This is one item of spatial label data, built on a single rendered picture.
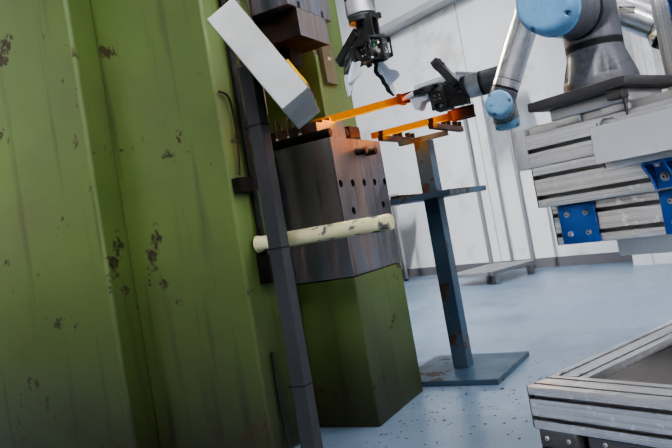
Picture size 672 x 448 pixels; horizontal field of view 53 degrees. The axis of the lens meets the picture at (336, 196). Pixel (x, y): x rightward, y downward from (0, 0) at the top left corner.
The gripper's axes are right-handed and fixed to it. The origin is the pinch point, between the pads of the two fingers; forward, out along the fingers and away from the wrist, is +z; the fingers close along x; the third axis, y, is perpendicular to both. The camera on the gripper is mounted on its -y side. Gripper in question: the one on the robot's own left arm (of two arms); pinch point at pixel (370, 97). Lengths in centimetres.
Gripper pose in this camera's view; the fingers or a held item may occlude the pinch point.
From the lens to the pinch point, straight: 170.0
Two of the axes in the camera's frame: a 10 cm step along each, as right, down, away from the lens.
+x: 7.9, -1.0, 6.1
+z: 1.7, 9.8, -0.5
